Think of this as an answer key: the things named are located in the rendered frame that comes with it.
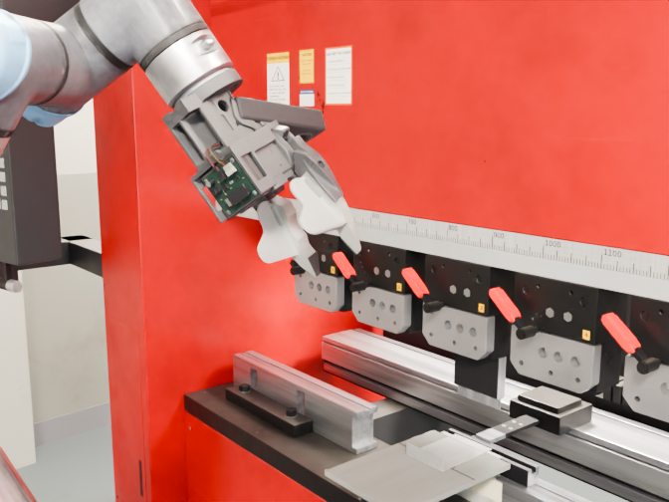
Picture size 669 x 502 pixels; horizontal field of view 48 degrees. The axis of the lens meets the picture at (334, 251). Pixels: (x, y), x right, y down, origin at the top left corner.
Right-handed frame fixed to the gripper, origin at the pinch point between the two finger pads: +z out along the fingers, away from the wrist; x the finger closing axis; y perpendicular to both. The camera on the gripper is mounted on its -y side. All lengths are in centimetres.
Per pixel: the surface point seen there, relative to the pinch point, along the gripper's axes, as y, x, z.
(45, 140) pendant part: -49, -102, -50
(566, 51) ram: -55, 9, -2
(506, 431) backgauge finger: -49, -37, 52
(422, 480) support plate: -25, -37, 43
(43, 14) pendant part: -61, -91, -74
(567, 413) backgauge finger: -60, -30, 57
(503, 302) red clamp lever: -41, -15, 25
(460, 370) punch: -47, -35, 36
